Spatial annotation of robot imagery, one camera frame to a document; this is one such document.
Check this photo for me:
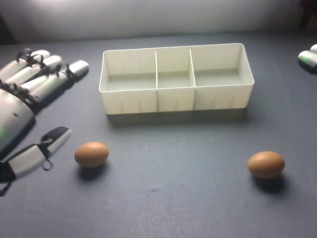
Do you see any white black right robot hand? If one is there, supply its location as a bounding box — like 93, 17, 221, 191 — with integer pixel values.
298, 43, 317, 74

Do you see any white three-compartment tray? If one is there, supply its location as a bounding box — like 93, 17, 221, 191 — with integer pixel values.
98, 43, 255, 115

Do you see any brown egg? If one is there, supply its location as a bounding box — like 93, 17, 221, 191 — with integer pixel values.
247, 151, 286, 179
74, 141, 109, 168

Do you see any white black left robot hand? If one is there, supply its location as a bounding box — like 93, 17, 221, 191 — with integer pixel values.
0, 48, 90, 184

